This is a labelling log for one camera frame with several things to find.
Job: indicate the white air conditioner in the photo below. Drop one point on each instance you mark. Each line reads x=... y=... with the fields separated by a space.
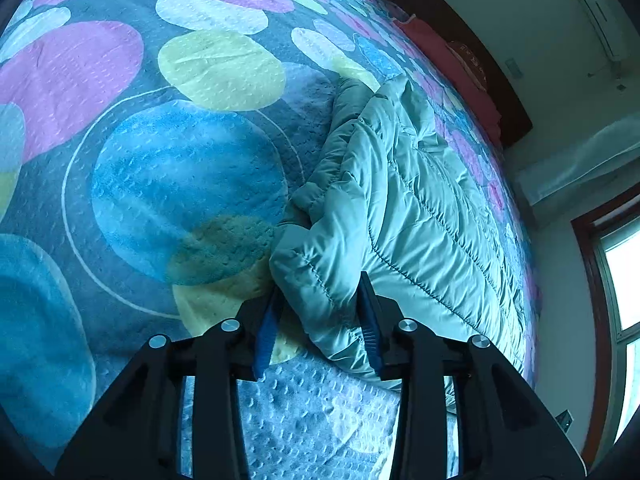
x=597 y=5

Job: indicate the dark wooden headboard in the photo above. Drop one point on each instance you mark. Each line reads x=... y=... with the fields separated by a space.
x=507 y=102

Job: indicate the red pillow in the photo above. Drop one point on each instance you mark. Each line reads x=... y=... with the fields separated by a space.
x=430 y=40

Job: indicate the circle-patterned bedspread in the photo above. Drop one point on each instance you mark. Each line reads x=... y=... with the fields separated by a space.
x=150 y=170

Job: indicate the pale green curtain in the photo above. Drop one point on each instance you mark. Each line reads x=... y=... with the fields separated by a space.
x=580 y=160

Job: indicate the small brown cushion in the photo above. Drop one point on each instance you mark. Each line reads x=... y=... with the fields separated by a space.
x=470 y=62

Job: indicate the low wall socket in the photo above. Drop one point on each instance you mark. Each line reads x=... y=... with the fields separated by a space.
x=565 y=419

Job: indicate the wall switch plate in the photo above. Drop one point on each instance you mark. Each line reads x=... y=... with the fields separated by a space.
x=513 y=68

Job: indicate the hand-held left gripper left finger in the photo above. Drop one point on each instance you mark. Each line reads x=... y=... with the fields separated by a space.
x=267 y=335

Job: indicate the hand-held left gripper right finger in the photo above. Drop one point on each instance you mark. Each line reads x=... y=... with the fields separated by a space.
x=370 y=330

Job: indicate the light green quilted down jacket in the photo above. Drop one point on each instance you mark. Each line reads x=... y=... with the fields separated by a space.
x=400 y=200

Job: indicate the large brown-framed window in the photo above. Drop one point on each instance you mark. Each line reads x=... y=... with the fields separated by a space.
x=620 y=285

